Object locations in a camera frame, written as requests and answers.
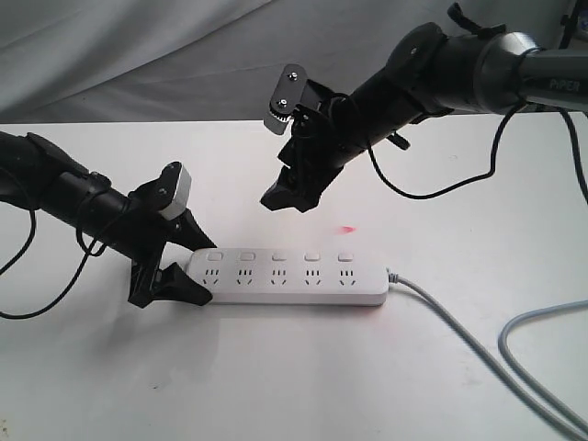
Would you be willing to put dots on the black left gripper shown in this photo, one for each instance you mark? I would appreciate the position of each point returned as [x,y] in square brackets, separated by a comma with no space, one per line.
[141,234]

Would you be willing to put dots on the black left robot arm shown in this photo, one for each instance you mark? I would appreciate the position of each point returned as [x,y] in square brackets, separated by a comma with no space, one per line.
[38,175]

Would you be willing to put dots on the grey backdrop cloth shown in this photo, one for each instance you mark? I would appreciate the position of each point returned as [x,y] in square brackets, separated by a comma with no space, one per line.
[139,61]

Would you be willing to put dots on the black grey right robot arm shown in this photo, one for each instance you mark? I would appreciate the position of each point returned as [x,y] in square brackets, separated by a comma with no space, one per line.
[428,75]

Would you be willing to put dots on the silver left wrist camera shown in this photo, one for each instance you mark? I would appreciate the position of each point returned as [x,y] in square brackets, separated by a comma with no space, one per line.
[172,191]

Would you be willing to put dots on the black tripod stand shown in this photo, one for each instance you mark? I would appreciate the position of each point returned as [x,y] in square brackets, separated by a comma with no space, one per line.
[569,22]

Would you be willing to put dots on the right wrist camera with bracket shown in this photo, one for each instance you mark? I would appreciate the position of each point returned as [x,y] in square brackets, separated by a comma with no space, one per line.
[287,94]

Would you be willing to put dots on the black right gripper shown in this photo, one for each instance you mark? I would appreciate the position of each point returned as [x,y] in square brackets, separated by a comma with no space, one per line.
[326,134]

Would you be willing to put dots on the white five-outlet power strip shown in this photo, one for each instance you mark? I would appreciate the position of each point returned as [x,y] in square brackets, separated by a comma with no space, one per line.
[290,276]

